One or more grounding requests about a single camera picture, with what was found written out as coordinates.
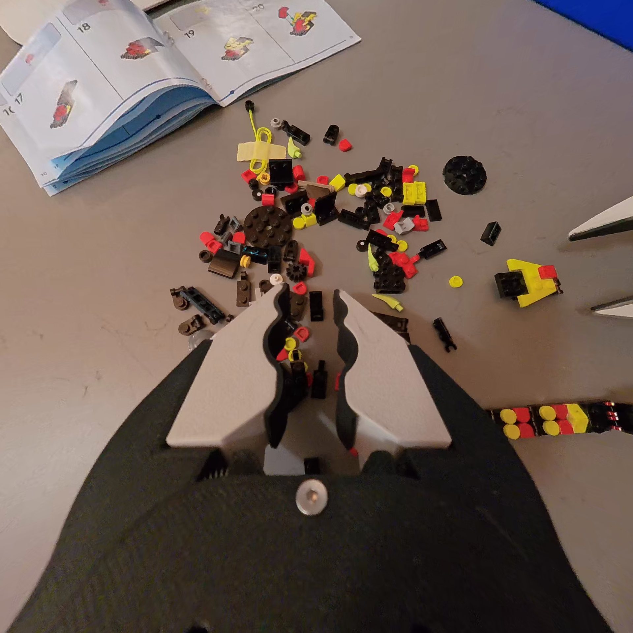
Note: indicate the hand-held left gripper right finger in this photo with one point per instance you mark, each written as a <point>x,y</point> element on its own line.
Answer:
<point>395,395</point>

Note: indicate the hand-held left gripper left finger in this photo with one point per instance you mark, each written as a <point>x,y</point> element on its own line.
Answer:
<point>227,390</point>

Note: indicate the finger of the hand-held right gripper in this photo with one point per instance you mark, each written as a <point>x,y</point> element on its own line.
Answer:
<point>613,220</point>
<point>620,307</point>

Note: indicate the yellow wedge lego assembly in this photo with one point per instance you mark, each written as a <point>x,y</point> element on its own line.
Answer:
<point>531,284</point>

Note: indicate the pile of lego pieces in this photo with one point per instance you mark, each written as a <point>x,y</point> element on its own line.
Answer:
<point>267,227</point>

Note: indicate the small black lego tile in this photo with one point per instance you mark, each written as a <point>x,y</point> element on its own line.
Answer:
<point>491,233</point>

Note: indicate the yellow round lego stud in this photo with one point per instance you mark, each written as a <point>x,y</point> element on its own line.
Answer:
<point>456,282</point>

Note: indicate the long black lego strip assembly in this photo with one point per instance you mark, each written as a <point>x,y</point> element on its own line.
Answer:
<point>549,420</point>

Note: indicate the black round lego plate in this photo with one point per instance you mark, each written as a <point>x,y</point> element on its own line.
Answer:
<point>465,175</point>

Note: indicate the lego instruction booklet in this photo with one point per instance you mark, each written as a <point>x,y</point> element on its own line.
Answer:
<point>123,84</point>

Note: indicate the blue plastic bin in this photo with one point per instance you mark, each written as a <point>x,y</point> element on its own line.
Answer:
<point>593,15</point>

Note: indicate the white board pad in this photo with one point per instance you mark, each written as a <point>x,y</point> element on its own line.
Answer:
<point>15,15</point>

